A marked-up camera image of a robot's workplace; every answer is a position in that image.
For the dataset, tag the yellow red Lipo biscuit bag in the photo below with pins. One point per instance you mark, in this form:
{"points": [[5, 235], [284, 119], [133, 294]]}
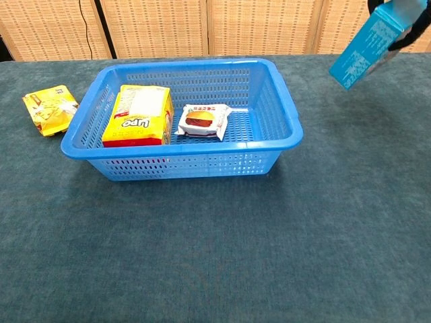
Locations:
{"points": [[141, 114]]}

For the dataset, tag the yellow snack bag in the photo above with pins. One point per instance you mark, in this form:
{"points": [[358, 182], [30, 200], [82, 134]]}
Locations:
{"points": [[50, 111]]}

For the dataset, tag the woven bamboo folding screen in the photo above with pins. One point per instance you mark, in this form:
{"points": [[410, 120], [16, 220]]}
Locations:
{"points": [[155, 27]]}

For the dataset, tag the blue perforated plastic basket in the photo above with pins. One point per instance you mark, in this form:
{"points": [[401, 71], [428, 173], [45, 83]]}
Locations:
{"points": [[188, 165]]}

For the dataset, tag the light blue cookie box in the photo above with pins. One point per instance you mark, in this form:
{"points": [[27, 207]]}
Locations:
{"points": [[363, 54]]}

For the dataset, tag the teal velvet tablecloth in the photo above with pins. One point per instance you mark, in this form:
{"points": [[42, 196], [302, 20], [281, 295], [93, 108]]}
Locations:
{"points": [[215, 242]]}

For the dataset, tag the white burger snack packet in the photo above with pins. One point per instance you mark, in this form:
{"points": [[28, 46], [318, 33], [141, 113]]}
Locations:
{"points": [[202, 121]]}

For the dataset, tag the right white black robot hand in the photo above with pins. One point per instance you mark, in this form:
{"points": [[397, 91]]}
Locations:
{"points": [[415, 32]]}

